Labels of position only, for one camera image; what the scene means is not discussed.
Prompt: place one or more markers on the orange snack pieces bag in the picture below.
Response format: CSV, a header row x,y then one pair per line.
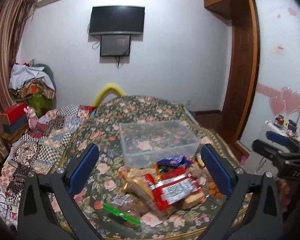
x,y
212,189

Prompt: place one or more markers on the striped red curtain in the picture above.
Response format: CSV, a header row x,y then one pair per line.
x,y
13,15

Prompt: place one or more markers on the black wall television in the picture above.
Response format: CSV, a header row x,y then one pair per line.
x,y
117,19

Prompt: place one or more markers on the pink heart decoration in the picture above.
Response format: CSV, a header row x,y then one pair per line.
x,y
286,101

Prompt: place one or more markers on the wooden wardrobe frame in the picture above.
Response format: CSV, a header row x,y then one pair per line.
x,y
244,61

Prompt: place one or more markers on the pile of clothes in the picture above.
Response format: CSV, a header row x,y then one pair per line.
x,y
33,83

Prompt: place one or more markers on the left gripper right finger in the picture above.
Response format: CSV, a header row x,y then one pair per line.
x,y
252,209

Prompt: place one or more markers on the blue snack bag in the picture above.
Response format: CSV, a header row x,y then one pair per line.
x,y
175,161

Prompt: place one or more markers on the dark grey box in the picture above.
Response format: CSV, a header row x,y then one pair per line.
x,y
18,124

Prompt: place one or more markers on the floral green bedspread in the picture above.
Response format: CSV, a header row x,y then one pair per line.
x,y
186,219

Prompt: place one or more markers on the red snack pack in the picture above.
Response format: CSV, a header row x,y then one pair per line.
x,y
172,187

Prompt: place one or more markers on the small dark wall monitor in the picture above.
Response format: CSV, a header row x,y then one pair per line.
x,y
115,45

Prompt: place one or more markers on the red box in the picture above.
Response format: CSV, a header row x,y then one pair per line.
x,y
13,113

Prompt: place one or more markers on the yellow foam tube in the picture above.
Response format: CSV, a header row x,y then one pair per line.
x,y
109,88

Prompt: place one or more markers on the clear plastic storage box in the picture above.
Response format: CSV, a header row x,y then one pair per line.
x,y
146,143

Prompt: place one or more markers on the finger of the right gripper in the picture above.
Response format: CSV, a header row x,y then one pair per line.
x,y
269,152
279,139

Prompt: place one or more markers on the pink plush toy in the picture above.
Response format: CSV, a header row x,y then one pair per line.
x,y
31,116

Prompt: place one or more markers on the white sliding wardrobe door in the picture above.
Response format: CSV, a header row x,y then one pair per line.
x,y
279,62

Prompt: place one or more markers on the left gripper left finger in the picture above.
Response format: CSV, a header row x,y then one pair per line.
x,y
36,217

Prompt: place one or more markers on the patchwork checkered quilt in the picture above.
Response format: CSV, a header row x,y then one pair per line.
x,y
39,149

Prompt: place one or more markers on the green clip bread bag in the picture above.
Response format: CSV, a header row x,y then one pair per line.
x,y
135,199

